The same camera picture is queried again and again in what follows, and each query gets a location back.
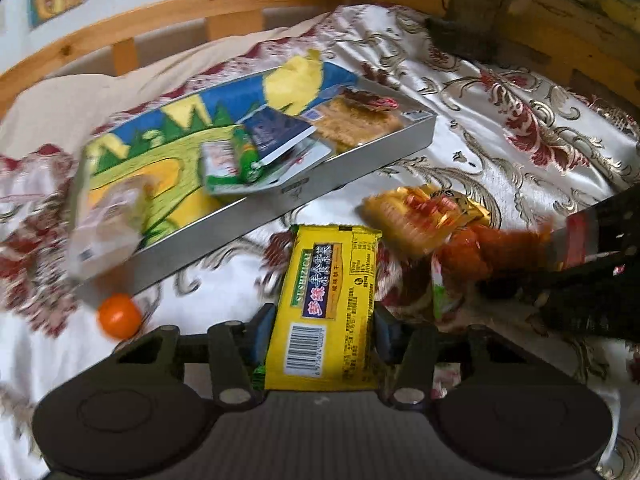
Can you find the cream pillow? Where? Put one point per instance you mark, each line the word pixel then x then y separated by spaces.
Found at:
pixel 65 110

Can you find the clear-wrapped cracker pack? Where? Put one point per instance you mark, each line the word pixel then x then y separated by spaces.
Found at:
pixel 349 127

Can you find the green stick snack packet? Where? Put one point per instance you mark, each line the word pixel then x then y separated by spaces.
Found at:
pixel 246 155

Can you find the grey tray with colourful liner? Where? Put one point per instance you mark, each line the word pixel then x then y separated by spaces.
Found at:
pixel 162 187

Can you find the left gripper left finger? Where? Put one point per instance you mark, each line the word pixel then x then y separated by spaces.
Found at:
pixel 235 350

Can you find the orange red snack bag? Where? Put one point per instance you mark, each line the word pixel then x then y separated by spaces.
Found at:
pixel 476 253

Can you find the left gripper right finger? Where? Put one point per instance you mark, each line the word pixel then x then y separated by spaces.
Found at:
pixel 409 354

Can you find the golden brown snack wrapper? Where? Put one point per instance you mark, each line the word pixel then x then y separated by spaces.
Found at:
pixel 415 220

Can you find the long biscuit bar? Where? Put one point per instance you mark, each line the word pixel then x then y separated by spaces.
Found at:
pixel 111 230

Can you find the olive brown hanging trousers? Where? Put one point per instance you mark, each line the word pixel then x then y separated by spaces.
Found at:
pixel 467 29

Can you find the yellow snack packet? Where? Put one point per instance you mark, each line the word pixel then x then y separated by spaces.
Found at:
pixel 321 337

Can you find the wooden bed frame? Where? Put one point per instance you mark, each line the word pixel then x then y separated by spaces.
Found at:
pixel 559 39

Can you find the blue white sachet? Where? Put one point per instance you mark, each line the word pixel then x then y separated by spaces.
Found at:
pixel 273 133

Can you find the white green pouch snack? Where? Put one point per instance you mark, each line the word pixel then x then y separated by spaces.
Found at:
pixel 219 173

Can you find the small orange fruit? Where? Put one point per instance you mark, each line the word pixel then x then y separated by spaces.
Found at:
pixel 119 317

